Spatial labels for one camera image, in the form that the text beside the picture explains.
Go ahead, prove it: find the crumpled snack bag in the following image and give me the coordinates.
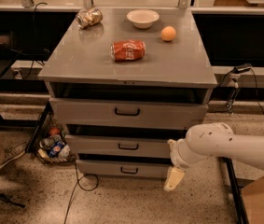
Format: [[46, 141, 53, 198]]
[[76, 7, 103, 29]]

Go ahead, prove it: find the orange fruit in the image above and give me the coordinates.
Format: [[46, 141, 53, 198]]
[[160, 26, 176, 42]]

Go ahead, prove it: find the grey top drawer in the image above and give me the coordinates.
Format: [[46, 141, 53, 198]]
[[49, 98, 208, 130]]

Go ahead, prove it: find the grey drawer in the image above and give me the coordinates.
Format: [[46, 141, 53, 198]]
[[76, 160, 169, 179], [49, 98, 208, 130], [66, 135, 170, 159]]

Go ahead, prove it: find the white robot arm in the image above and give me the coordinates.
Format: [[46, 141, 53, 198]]
[[164, 122, 264, 191]]

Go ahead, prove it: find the grey bottom drawer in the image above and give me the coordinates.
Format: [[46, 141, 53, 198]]
[[76, 160, 169, 179]]

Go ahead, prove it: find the red cola can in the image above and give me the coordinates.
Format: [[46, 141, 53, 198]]
[[110, 40, 146, 61]]

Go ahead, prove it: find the white bowl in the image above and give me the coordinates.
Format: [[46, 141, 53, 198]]
[[127, 9, 160, 29]]

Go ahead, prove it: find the blue soda can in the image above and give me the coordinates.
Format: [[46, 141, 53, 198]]
[[47, 141, 64, 158]]

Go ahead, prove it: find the red apple in basket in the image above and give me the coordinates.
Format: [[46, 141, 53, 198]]
[[49, 127, 61, 135]]

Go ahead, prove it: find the black floor cable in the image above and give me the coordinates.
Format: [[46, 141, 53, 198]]
[[63, 161, 100, 224]]

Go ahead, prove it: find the wire basket with items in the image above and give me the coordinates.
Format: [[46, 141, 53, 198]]
[[34, 115, 76, 165]]

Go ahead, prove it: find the grey drawer cabinet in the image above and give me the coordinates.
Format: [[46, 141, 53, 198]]
[[39, 7, 216, 178]]

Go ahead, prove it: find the black metal frame leg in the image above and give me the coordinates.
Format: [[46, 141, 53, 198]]
[[223, 158, 248, 224]]

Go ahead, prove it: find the grey sneaker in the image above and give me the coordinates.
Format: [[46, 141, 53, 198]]
[[0, 143, 27, 170]]

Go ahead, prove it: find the black power adapter with cable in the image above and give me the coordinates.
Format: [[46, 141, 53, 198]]
[[211, 63, 264, 118]]

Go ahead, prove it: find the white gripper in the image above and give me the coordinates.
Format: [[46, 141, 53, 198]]
[[164, 139, 201, 191]]

